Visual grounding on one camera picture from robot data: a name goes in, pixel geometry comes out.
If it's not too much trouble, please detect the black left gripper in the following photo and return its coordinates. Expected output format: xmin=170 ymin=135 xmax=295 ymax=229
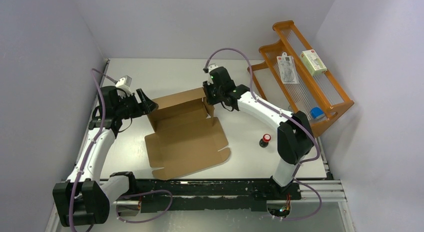
xmin=115 ymin=88 xmax=158 ymax=119

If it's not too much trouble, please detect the brown cardboard box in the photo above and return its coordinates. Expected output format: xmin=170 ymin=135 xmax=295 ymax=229
xmin=144 ymin=88 xmax=231 ymax=180

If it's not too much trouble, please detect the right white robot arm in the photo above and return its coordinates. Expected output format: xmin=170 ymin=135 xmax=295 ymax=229
xmin=202 ymin=64 xmax=315 ymax=199

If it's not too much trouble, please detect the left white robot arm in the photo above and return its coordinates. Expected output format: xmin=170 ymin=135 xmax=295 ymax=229
xmin=52 ymin=86 xmax=159 ymax=229

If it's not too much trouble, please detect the white green small box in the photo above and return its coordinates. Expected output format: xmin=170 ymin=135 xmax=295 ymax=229
xmin=300 ymin=49 xmax=328 ymax=76

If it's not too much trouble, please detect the red black push button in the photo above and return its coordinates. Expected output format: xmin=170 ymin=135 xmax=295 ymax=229
xmin=259 ymin=134 xmax=272 ymax=148

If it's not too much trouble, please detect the clear packaged item with card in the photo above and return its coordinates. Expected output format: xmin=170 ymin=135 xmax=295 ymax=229
xmin=276 ymin=52 xmax=299 ymax=84

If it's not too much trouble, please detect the orange wooden shelf rack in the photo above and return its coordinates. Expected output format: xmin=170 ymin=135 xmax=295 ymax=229
xmin=250 ymin=20 xmax=354 ymax=137

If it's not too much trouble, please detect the blue tape roll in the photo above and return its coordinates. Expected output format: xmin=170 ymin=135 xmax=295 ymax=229
xmin=309 ymin=107 xmax=325 ymax=120

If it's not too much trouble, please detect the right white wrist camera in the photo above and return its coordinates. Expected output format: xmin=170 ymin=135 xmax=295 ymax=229
xmin=207 ymin=64 xmax=219 ymax=72

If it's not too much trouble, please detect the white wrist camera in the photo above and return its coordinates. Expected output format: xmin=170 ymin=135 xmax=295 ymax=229
xmin=115 ymin=75 xmax=132 ymax=93
xmin=207 ymin=64 xmax=219 ymax=72

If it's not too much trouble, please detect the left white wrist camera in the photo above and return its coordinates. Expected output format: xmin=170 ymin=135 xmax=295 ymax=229
xmin=115 ymin=75 xmax=132 ymax=93

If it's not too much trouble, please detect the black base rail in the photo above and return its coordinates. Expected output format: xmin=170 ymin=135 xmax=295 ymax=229
xmin=115 ymin=178 xmax=302 ymax=213

